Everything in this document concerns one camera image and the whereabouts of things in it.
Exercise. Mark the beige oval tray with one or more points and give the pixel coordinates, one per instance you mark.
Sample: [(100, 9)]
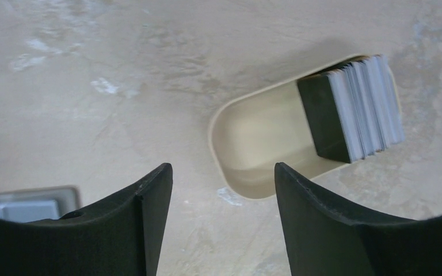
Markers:
[(250, 134)]

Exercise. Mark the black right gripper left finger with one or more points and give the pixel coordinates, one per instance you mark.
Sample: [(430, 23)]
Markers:
[(120, 234)]

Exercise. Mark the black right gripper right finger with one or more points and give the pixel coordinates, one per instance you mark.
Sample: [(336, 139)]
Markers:
[(327, 234)]

